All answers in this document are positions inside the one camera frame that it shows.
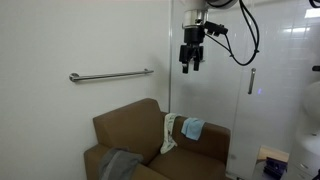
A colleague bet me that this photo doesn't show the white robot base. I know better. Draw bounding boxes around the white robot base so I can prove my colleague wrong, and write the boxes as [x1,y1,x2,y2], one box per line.
[284,81,320,180]

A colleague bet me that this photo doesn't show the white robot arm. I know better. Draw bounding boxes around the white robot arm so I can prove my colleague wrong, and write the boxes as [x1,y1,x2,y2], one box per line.
[179,0,238,74]

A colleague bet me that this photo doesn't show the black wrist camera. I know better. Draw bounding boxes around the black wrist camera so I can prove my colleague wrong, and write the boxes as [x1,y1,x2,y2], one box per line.
[204,21,228,36]

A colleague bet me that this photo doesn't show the blue towel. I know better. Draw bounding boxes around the blue towel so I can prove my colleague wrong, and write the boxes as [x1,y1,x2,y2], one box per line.
[181,118,205,141]

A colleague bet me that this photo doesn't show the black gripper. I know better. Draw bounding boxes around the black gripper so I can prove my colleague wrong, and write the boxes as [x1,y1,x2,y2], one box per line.
[179,27,205,74]

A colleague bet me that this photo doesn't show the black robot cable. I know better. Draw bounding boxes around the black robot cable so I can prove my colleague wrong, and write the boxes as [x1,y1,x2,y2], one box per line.
[204,0,261,67]

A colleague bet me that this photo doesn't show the metal towel bar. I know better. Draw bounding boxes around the metal towel bar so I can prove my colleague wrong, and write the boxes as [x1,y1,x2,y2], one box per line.
[69,69,153,82]

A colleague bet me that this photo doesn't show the white towel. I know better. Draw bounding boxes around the white towel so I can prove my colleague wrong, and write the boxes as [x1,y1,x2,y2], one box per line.
[160,113,179,154]

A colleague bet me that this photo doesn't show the metal shower door handle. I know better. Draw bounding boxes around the metal shower door handle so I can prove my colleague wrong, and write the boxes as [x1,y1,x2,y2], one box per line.
[248,68,256,94]

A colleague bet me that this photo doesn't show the grey towel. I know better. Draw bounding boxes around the grey towel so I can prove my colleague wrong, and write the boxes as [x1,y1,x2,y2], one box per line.
[98,148,143,180]

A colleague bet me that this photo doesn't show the brown armchair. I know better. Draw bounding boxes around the brown armchair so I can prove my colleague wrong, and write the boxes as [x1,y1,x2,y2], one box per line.
[84,98,230,180]

